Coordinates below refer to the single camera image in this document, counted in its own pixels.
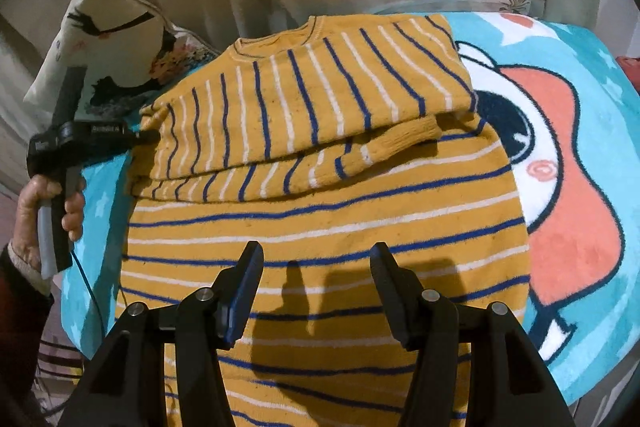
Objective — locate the teal cartoon printed blanket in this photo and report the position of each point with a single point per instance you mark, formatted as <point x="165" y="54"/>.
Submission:
<point x="575" y="157"/>

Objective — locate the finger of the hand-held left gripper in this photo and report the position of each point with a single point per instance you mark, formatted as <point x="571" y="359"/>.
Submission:
<point x="146" y="137"/>

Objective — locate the yellow striped sweater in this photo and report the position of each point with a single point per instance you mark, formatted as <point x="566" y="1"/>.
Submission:
<point x="325" y="207"/>

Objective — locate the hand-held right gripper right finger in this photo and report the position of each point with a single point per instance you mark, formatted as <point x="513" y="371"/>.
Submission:
<point x="392" y="292"/>

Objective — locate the person's left forearm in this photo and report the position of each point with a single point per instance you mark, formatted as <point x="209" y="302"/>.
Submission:
<point x="20" y="332"/>

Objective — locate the person's left hand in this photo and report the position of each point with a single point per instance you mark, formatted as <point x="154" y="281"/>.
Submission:
<point x="27" y="214"/>

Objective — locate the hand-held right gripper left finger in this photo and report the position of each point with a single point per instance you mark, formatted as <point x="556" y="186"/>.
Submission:
<point x="246" y="292"/>

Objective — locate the red plastic bag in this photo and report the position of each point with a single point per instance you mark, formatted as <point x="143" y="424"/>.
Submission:
<point x="630" y="67"/>

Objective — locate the bird print cushion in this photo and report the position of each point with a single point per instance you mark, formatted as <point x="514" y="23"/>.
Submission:
<point x="115" y="47"/>

